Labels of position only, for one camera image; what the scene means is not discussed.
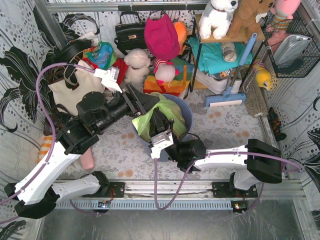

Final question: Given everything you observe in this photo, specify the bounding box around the red cloth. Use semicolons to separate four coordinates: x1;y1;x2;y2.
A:
110;57;128;86

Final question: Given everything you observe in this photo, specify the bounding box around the magenta hat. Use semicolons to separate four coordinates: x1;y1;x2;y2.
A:
144;13;180;61

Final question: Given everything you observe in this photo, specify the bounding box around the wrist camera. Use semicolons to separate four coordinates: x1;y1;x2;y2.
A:
93;66;123;93
148;131;174;159

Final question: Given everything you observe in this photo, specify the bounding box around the brown teddy bear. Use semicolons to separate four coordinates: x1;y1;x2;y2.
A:
227;0;275;38

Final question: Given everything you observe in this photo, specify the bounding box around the orange plush toy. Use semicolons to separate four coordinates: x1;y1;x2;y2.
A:
173;21;187;52

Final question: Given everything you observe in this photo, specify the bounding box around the silver pouch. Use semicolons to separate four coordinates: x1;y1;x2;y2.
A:
273;34;312;65

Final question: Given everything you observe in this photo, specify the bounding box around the cream plush sheep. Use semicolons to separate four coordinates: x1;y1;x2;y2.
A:
124;48;151;84

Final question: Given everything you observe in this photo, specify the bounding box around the green trash bag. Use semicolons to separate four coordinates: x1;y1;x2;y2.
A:
132;92;193;142

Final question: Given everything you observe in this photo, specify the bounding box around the white plush dog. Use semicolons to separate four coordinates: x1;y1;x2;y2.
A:
199;0;239;40

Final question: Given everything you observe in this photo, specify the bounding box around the black metal shelf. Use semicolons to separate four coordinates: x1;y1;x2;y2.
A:
187;13;267;93

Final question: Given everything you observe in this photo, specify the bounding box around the pink plush toy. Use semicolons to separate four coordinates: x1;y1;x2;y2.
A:
266;0;301;32

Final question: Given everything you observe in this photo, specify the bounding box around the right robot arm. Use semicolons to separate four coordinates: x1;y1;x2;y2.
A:
149;107;282;191

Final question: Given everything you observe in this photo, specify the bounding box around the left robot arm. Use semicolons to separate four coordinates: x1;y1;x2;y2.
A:
4;83;160;219

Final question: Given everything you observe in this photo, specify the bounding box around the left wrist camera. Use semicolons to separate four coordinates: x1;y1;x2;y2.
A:
93;66;123;93

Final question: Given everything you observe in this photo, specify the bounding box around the black wire basket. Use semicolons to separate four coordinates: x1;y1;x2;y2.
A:
261;12;320;79

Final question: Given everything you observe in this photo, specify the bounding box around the aluminium rail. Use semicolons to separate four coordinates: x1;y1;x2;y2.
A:
52;175;306;204

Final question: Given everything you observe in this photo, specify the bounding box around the orange checkered cloth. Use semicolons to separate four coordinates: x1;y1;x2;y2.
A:
36;135;53;164

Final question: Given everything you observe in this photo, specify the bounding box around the teal cloth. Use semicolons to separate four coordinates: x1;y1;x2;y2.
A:
197;42;246;75

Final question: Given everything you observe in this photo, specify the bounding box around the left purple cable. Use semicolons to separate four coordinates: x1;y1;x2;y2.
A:
0;62;97;223

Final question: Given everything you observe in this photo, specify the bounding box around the cream canvas tote bag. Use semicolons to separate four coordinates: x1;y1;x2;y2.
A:
49;69;105;116

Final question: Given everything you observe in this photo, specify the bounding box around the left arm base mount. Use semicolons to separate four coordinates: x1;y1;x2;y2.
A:
94;181;125;198

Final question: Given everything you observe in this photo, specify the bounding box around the yellow plush duck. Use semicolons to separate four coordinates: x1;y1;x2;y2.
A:
253;62;272;91

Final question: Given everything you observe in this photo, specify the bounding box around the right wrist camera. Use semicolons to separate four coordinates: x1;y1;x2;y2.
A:
148;131;174;159

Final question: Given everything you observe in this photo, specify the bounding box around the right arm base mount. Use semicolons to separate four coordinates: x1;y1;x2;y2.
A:
211;181;258;198

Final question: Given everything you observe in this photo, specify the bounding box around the pink case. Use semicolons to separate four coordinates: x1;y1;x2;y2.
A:
80;148;95;171

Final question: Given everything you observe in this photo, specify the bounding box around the rainbow striped bag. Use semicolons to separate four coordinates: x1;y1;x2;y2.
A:
143;57;194;97

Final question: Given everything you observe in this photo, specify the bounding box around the black leather handbag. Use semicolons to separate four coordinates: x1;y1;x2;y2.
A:
114;11;148;56

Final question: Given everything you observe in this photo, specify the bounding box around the dark brown bag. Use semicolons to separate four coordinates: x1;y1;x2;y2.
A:
43;103;75;136

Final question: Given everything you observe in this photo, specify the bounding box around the blue trash bin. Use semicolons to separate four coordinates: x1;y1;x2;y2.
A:
131;94;193;158

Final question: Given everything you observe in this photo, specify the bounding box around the wooden broom stick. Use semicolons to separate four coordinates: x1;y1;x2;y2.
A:
254;87;272;145

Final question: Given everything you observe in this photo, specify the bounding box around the black orange toy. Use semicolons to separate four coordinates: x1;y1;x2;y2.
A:
268;107;287;142

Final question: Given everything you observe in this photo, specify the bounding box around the grey cable duct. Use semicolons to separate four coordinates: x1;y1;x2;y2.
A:
54;199;233;211

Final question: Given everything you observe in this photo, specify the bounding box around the colourful scarf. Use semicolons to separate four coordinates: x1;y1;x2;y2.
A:
82;41;117;70

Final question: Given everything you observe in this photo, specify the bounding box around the pink white plush doll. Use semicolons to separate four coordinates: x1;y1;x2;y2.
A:
153;58;180;84

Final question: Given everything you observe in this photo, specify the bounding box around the white sneaker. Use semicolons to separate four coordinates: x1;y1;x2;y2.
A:
195;71;242;95

